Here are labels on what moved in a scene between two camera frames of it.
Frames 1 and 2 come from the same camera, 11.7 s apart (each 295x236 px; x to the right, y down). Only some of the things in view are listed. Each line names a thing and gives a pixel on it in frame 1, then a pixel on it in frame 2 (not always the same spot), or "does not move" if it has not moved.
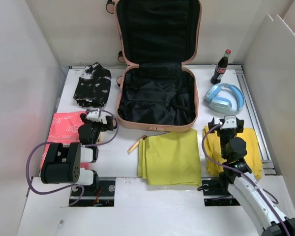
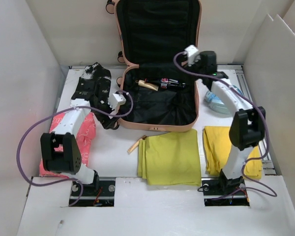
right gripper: x=239 y=126 → x=198 y=62
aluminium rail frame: x=267 y=159 does not move
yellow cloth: x=252 y=157 does not move
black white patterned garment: x=94 y=87 does not move
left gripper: x=107 y=126 → x=106 y=121
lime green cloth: x=172 y=158 does not move
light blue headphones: x=222 y=104 does not move
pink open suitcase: x=156 y=92 does not move
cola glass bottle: x=221 y=68 → x=162 y=83
